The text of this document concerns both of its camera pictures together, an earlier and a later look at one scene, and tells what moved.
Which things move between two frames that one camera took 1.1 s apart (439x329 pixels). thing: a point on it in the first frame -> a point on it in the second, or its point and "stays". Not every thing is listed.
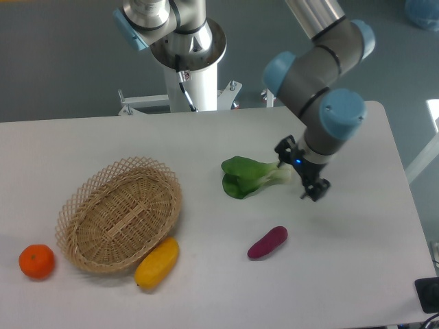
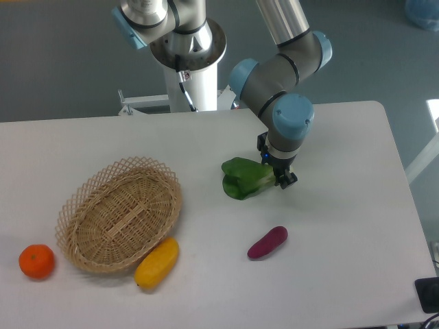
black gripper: (309, 173) -> (280, 166)
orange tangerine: (37, 261) stays
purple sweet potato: (268, 242) stays
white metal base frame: (226, 96) stays
